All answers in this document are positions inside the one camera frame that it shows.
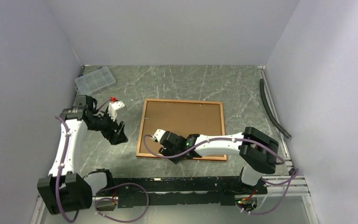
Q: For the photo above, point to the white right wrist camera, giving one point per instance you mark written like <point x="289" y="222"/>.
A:
<point x="157" y="136"/>

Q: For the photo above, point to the aluminium rail frame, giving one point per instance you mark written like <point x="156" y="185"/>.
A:
<point x="212" y="100"/>

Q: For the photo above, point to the orange wooden picture frame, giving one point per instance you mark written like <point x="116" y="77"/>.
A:
<point x="182" y="102"/>

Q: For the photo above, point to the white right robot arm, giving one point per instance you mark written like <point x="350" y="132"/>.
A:
<point x="258" y="150"/>

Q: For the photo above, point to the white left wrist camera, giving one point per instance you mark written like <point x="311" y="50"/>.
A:
<point x="113" y="107"/>

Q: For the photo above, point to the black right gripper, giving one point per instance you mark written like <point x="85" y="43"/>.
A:
<point x="165" y="151"/>

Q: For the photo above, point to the clear plastic compartment box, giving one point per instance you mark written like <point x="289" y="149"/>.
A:
<point x="95" y="81"/>

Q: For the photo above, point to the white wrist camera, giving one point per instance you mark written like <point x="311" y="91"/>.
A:
<point x="113" y="107"/>
<point x="157" y="136"/>

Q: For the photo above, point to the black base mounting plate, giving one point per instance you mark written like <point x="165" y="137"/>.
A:
<point x="223" y="190"/>

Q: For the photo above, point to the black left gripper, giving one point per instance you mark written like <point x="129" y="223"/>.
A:
<point x="119" y="136"/>

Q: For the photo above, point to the brown cardboard backing board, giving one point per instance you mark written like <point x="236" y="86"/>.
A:
<point x="182" y="120"/>

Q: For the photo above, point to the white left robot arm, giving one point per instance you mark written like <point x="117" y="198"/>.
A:
<point x="64" y="189"/>

